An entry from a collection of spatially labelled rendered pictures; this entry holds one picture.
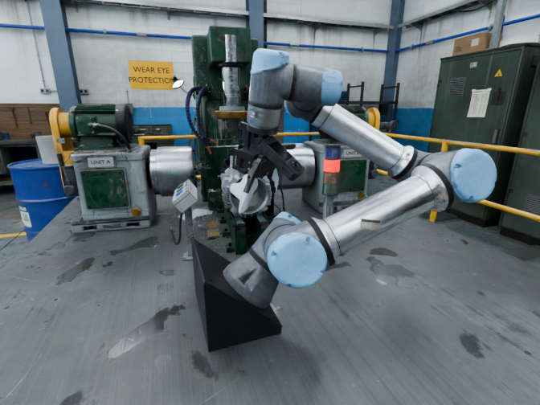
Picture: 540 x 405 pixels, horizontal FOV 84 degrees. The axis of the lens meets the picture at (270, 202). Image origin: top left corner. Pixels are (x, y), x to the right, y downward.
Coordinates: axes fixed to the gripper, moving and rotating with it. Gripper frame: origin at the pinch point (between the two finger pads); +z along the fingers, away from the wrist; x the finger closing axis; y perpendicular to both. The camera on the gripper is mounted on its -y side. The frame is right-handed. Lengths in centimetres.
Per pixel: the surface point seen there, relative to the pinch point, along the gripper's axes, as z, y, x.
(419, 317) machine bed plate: 24, -45, -17
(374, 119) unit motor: -6, 4, -116
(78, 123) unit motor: 5, 99, -9
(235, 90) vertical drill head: -13, 62, -66
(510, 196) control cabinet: 76, -110, -330
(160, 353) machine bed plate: 29.9, 4.0, 29.5
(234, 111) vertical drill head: -4, 58, -61
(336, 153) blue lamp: -4.2, -1.8, -45.7
